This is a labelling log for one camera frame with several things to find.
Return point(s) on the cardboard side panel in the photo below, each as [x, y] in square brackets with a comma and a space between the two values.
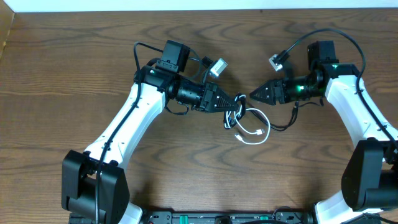
[6, 20]

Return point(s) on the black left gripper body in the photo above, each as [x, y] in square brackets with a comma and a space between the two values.
[208, 98]

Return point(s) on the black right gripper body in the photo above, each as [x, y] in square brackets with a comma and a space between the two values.
[278, 92]

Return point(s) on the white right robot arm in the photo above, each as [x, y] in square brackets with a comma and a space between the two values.
[369, 182]

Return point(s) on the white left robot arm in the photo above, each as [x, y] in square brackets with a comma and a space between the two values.
[94, 185]

